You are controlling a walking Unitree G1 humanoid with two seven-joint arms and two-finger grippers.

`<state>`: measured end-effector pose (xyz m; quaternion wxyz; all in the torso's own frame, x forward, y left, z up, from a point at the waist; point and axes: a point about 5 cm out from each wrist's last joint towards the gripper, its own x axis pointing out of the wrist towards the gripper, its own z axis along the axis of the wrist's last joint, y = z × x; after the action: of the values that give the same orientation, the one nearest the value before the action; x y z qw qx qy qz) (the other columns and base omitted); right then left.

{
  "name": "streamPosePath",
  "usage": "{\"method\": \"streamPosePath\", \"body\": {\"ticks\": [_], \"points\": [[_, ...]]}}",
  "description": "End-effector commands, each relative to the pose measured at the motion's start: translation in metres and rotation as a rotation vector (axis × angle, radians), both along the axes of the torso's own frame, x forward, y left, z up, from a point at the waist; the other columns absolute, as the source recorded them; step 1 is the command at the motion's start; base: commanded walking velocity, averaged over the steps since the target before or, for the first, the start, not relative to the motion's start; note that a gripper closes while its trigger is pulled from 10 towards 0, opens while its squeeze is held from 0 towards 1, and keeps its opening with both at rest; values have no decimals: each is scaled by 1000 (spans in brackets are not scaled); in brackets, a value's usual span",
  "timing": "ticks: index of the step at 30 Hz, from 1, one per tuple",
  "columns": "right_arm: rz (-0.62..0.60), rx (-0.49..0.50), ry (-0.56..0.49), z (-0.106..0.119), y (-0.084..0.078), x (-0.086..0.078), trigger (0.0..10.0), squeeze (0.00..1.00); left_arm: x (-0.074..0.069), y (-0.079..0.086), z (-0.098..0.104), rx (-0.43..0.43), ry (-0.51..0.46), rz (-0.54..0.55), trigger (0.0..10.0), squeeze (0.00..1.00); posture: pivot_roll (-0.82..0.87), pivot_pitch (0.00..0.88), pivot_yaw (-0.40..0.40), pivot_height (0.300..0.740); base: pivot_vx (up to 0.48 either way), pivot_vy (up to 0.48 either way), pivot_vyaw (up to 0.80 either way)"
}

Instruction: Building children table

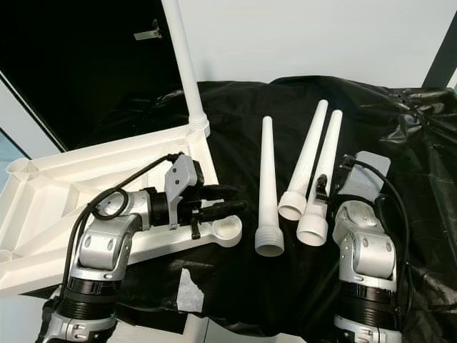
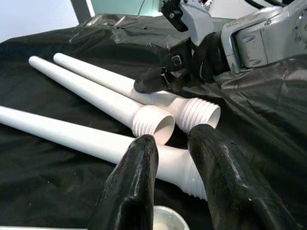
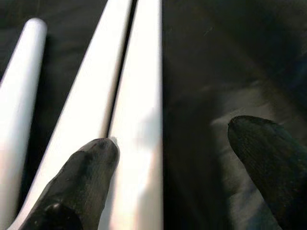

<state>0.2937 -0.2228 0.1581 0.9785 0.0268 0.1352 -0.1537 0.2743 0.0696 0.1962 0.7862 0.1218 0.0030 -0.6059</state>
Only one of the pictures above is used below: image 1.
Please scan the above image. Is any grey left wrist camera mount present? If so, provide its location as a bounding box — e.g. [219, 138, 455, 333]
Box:
[163, 154, 202, 231]

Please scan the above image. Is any black door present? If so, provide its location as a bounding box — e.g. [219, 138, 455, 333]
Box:
[0, 0, 181, 154]

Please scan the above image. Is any dark window frame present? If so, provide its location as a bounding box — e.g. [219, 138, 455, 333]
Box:
[423, 32, 457, 90]

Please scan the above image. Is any white plastic children table top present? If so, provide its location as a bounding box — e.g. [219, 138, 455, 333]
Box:
[0, 123, 243, 295]

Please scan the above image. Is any silver door handle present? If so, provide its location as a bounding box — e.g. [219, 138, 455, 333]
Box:
[134, 19, 164, 41]

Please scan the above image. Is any white tapered table leg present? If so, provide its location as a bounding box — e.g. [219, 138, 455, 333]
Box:
[278, 99, 329, 222]
[161, 0, 211, 138]
[254, 116, 286, 258]
[296, 109, 343, 247]

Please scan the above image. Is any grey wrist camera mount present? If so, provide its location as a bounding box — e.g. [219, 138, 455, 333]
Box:
[163, 154, 202, 231]
[337, 151, 391, 204]

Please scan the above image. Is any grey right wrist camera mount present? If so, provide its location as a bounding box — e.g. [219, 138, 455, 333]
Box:
[337, 151, 391, 204]

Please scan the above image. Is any black plastic cover sheet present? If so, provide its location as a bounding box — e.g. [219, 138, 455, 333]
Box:
[71, 75, 457, 340]

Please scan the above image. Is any white support table leg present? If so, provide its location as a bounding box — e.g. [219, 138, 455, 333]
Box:
[181, 314, 211, 343]

